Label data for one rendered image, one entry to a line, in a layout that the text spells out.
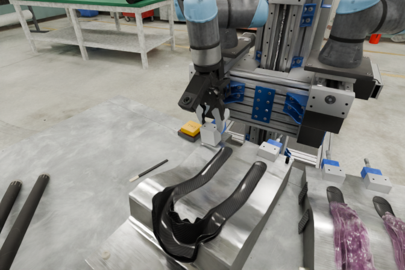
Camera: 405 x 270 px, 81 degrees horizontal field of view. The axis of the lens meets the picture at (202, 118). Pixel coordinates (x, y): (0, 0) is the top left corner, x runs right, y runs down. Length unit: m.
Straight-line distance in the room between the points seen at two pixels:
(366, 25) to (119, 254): 0.98
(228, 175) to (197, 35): 0.36
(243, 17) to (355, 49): 0.48
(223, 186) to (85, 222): 0.37
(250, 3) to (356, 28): 0.44
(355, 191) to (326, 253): 0.24
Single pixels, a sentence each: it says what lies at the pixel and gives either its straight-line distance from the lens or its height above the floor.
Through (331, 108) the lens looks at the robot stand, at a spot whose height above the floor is 0.93.
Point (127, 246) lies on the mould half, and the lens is 0.59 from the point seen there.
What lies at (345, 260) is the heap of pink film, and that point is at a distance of 0.58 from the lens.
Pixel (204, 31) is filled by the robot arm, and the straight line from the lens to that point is 0.57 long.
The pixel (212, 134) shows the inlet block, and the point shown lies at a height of 0.94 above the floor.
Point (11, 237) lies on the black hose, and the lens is 0.67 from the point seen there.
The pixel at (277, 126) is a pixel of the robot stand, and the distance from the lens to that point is 1.16.
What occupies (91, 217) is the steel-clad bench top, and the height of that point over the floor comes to 0.80.
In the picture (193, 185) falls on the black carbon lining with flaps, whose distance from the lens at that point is 0.62.
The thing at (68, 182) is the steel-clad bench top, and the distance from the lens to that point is 0.85.
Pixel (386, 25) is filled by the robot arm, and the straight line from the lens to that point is 1.05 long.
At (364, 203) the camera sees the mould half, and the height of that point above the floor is 0.86.
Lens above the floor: 1.36
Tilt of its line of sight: 34 degrees down
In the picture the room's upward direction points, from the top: straight up
